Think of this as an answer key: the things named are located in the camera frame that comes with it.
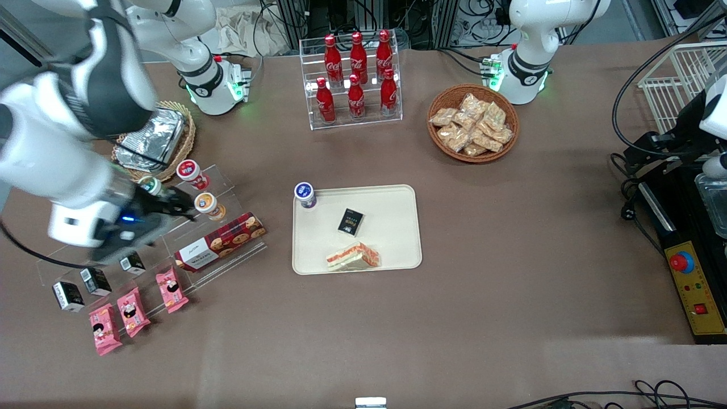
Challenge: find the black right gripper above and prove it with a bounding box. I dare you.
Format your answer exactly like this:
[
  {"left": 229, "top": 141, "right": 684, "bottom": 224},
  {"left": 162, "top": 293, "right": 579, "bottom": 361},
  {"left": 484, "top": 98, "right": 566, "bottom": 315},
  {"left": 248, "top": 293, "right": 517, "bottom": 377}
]
[{"left": 126, "top": 184, "right": 200, "bottom": 233}]

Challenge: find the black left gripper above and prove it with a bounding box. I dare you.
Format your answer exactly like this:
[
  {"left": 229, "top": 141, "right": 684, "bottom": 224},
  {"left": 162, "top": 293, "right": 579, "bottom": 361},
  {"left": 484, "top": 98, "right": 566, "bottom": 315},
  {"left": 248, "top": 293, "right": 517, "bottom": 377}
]
[{"left": 623, "top": 91, "right": 714, "bottom": 173}]

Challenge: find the triangle sandwich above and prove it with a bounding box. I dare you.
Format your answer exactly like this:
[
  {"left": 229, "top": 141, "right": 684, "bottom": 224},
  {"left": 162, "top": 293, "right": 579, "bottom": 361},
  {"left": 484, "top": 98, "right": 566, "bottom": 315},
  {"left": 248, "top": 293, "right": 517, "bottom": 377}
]
[{"left": 326, "top": 242, "right": 381, "bottom": 272}]

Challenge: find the cream plastic tray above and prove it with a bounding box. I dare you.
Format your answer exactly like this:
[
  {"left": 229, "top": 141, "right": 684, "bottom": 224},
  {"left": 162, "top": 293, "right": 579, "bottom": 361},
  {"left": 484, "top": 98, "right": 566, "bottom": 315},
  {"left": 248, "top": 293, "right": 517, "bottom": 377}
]
[{"left": 292, "top": 184, "right": 423, "bottom": 276}]

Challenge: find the orange lid yogurt cup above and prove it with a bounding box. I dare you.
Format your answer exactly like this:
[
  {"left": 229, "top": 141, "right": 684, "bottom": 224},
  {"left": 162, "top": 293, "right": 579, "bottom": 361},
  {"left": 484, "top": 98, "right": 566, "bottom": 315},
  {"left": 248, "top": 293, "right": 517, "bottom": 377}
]
[{"left": 194, "top": 192, "right": 226, "bottom": 222}]

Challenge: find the red lid yogurt cup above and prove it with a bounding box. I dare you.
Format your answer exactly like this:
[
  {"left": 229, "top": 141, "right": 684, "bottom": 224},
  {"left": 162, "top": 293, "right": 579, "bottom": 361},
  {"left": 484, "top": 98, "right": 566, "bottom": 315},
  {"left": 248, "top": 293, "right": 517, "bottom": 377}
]
[{"left": 176, "top": 159, "right": 210, "bottom": 191}]

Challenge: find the clear acrylic stepped stand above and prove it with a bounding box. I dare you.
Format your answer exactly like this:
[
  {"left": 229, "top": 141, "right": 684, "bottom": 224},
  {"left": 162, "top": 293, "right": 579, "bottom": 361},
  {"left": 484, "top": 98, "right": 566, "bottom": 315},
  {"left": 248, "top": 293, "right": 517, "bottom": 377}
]
[
  {"left": 159, "top": 164, "right": 269, "bottom": 290},
  {"left": 36, "top": 239, "right": 191, "bottom": 312}
]

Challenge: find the red plaid cookie box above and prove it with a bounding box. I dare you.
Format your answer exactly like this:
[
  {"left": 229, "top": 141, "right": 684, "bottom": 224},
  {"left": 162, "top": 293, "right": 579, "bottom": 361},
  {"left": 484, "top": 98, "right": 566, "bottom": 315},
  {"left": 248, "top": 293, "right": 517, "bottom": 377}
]
[{"left": 174, "top": 212, "right": 266, "bottom": 272}]

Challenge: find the oval light wicker basket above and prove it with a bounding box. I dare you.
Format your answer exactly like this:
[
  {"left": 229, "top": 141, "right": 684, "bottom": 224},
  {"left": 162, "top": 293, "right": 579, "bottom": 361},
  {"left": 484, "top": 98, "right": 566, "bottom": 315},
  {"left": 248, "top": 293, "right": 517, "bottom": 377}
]
[{"left": 111, "top": 101, "right": 197, "bottom": 183}]

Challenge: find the silver foil container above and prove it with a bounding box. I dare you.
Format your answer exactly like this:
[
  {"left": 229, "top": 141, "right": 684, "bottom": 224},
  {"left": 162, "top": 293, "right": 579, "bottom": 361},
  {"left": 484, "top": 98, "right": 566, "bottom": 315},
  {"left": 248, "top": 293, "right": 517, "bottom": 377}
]
[{"left": 116, "top": 108, "right": 188, "bottom": 174}]

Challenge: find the small black white carton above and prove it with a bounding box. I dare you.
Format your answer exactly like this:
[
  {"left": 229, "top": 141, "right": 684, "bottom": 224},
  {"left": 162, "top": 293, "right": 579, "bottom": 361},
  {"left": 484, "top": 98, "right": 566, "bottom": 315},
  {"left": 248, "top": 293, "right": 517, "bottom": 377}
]
[
  {"left": 120, "top": 252, "right": 146, "bottom": 276},
  {"left": 52, "top": 281, "right": 86, "bottom": 312},
  {"left": 80, "top": 267, "right": 112, "bottom": 297}
]

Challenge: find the clear plastic container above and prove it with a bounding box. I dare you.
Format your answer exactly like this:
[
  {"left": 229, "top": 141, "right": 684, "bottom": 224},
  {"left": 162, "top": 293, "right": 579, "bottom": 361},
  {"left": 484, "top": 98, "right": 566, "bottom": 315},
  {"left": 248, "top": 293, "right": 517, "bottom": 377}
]
[{"left": 694, "top": 173, "right": 727, "bottom": 239}]

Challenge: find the black equipment base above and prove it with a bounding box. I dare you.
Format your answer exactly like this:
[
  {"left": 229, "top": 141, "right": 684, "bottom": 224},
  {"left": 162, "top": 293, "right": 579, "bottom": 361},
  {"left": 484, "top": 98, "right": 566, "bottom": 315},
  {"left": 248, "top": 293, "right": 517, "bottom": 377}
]
[{"left": 635, "top": 162, "right": 727, "bottom": 345}]

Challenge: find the pink snack packet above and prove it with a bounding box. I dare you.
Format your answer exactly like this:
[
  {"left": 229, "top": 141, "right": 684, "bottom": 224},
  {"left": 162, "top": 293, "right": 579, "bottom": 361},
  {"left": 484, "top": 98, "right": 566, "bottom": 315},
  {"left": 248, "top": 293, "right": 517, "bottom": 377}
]
[
  {"left": 89, "top": 303, "right": 123, "bottom": 357},
  {"left": 117, "top": 287, "right": 152, "bottom": 339},
  {"left": 156, "top": 266, "right": 189, "bottom": 314}
]

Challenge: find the red emergency stop button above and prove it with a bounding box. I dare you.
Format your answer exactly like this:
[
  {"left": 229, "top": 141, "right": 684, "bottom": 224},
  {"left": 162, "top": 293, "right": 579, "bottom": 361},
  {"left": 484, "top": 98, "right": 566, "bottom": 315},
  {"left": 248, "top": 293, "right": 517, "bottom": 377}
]
[{"left": 669, "top": 250, "right": 695, "bottom": 274}]

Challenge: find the blue lid yogurt cup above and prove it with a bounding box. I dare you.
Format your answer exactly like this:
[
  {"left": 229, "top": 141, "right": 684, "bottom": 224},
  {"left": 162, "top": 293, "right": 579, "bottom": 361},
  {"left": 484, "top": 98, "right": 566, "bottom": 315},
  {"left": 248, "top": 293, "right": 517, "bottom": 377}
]
[{"left": 294, "top": 182, "right": 317, "bottom": 210}]

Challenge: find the yellow control panel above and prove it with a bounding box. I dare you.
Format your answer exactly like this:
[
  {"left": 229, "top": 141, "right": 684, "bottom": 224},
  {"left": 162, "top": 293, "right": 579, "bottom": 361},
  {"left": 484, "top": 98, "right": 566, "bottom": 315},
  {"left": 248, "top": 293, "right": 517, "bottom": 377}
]
[{"left": 663, "top": 240, "right": 727, "bottom": 336}]

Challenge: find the black box with gold print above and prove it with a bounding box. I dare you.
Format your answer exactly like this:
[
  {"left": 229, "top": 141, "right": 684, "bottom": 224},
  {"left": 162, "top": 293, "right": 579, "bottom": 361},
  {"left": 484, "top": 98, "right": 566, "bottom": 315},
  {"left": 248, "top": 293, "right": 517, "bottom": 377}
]
[{"left": 337, "top": 208, "right": 365, "bottom": 237}]

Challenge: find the red cola bottle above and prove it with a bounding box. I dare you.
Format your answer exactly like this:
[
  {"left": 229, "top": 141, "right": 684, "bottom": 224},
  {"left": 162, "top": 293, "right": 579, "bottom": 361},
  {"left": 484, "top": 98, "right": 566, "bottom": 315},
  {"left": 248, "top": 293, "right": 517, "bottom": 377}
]
[
  {"left": 324, "top": 34, "right": 343, "bottom": 87},
  {"left": 316, "top": 77, "right": 336, "bottom": 124},
  {"left": 376, "top": 30, "right": 394, "bottom": 80},
  {"left": 347, "top": 74, "right": 366, "bottom": 121},
  {"left": 350, "top": 31, "right": 368, "bottom": 85},
  {"left": 380, "top": 68, "right": 399, "bottom": 117}
]

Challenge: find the crumpled beige paper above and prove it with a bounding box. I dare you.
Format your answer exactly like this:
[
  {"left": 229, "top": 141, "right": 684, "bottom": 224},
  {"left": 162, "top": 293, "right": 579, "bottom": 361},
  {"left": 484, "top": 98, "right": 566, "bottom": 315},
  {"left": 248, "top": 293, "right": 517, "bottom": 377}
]
[{"left": 206, "top": 6, "right": 291, "bottom": 57}]

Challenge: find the clear acrylic bottle rack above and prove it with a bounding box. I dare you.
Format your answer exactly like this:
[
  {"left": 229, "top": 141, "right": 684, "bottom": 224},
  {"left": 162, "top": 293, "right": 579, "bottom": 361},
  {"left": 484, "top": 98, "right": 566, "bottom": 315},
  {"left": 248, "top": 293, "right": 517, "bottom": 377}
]
[{"left": 299, "top": 34, "right": 404, "bottom": 131}]

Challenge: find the round brown wicker basket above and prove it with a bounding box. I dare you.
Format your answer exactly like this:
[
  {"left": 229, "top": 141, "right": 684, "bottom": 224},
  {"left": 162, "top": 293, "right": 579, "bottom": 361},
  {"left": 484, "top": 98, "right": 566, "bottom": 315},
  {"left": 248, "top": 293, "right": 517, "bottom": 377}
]
[{"left": 427, "top": 84, "right": 520, "bottom": 164}]

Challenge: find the thick black cable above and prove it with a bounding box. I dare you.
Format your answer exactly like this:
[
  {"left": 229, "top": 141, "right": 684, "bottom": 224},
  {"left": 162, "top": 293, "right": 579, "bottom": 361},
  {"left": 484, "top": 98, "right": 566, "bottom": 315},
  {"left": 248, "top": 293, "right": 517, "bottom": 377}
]
[{"left": 611, "top": 10, "right": 727, "bottom": 158}]

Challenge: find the black cable with plug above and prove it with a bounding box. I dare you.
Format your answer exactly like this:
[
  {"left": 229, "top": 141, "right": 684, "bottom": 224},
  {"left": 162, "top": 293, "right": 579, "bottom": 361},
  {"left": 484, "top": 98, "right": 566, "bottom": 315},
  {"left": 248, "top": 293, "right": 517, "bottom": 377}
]
[{"left": 609, "top": 152, "right": 666, "bottom": 253}]

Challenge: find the white wire basket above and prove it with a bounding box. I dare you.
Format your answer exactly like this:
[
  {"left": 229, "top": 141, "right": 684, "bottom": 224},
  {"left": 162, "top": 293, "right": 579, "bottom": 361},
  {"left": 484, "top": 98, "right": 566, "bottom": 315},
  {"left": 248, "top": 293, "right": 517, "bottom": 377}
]
[{"left": 637, "top": 41, "right": 727, "bottom": 135}]

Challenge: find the black arm base cable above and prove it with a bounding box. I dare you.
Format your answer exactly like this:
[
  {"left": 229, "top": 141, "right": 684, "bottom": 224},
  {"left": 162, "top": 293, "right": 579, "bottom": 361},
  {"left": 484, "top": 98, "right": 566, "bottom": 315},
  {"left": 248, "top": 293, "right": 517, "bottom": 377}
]
[
  {"left": 436, "top": 47, "right": 496, "bottom": 78},
  {"left": 241, "top": 0, "right": 280, "bottom": 87}
]

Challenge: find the thin black cable bundle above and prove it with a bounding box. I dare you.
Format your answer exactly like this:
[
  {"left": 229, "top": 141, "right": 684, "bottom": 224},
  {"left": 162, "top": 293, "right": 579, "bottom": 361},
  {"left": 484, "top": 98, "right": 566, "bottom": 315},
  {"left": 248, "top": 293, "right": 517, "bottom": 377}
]
[{"left": 504, "top": 379, "right": 727, "bottom": 409}]

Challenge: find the aluminium frame rack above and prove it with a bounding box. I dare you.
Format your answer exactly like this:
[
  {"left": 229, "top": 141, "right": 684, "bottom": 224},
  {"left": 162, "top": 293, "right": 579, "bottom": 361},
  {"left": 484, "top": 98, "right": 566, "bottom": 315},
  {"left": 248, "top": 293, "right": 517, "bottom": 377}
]
[{"left": 276, "top": 0, "right": 512, "bottom": 51}]

